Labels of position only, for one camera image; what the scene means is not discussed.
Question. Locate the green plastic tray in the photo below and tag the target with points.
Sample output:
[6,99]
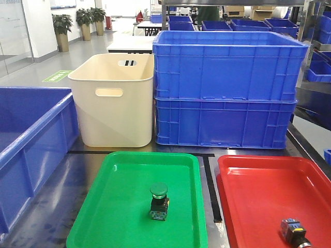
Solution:
[115,212]

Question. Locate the red plastic tray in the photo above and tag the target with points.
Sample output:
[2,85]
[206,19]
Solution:
[258,192]

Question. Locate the blue stacked crate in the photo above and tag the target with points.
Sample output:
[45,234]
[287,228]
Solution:
[229,124]
[227,65]

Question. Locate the cream plastic storage basket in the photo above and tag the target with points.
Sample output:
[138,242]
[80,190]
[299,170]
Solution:
[113,94]

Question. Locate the potted plant gold pot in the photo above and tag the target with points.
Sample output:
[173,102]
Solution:
[62,24]

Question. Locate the blue stacked crate top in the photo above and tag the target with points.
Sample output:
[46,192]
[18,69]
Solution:
[227,65]

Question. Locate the blue stacked crate bottom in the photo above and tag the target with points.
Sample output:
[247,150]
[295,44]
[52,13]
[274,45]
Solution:
[229,124]

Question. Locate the blue bin beside trays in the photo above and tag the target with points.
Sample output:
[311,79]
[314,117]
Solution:
[38,127]

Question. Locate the green push button switch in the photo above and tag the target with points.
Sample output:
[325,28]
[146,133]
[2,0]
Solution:
[160,201]

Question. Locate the red push button switch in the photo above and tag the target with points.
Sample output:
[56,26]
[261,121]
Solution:
[294,233]

